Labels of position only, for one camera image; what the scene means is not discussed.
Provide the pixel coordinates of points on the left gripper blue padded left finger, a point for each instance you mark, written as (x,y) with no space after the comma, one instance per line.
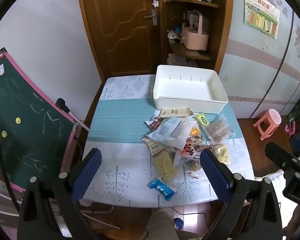
(83,173)

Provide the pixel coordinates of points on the brown wooden door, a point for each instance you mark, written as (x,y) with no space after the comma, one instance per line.
(122,41)

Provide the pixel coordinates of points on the clear bag nut bars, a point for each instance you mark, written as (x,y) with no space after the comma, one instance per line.
(219,130)

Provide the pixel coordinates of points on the pink basket with handle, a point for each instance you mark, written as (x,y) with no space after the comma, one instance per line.
(196,35)

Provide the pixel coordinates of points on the wooden corner shelf unit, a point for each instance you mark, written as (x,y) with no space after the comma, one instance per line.
(174,16)

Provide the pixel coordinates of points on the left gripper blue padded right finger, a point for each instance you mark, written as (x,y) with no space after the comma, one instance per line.
(218,174)

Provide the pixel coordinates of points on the orange oat snack packet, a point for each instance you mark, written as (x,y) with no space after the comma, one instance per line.
(194,132)

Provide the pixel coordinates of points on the small brown chocolate packet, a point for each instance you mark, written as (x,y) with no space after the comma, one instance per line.
(154,123)

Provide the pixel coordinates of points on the white plastic storage bin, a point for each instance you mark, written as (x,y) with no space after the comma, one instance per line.
(200,90)

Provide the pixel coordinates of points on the pink plastic stool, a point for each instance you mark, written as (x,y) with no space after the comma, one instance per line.
(268,123)

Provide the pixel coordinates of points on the green chalkboard pink frame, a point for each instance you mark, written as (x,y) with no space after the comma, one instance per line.
(37,138)

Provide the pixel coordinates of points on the red apple chips bag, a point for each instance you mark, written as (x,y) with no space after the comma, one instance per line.
(189,152)

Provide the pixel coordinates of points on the silver door handle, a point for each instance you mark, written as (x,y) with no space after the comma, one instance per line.
(153,17)

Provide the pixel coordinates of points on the beige kraft snack packet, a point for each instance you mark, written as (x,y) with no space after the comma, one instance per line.
(176,112)

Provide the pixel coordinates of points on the clear bag yellow crackers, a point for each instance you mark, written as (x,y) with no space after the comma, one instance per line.
(163,162)

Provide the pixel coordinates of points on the blue snack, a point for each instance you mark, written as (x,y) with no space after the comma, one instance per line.
(162,188)

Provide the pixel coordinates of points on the colourful wall poster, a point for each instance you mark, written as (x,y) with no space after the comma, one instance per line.
(262,15)

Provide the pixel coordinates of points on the lime green snack packet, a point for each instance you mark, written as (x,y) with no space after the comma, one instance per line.
(201,119)

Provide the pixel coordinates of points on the clear bag yellow puffs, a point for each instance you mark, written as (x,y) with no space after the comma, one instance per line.
(221,153)

